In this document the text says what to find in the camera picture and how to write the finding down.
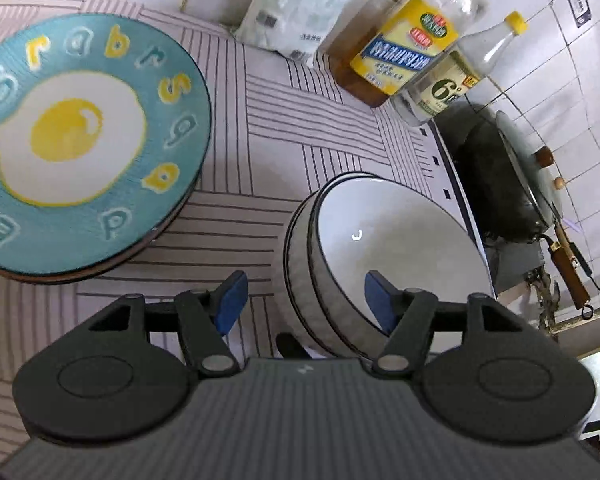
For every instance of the blue fried egg plate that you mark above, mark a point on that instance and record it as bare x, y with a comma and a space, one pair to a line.
70, 130

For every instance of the dark wok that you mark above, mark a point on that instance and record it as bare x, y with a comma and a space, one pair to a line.
490, 175

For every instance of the striped table mat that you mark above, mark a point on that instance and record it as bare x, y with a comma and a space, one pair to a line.
280, 125

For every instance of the white plastic packet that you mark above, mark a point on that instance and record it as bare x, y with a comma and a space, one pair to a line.
300, 10

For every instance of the white ribbed bowl dark rim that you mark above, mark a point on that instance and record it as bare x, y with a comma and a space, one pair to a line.
405, 240
292, 270

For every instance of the black wok with glass lid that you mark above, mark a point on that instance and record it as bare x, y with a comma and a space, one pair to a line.
510, 265

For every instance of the wall sticker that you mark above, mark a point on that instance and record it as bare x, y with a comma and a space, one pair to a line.
581, 5

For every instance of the clear vinegar bottle yellow cap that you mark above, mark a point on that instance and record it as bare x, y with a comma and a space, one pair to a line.
445, 90

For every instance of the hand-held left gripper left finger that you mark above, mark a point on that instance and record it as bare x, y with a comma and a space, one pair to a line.
232, 305

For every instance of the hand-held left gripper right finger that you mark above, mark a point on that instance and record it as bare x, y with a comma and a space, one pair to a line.
380, 305

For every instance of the yellow label cooking wine bottle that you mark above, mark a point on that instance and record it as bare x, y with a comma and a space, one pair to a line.
400, 55

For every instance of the glass lid wooden knob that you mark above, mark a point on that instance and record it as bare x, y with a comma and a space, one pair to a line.
525, 160

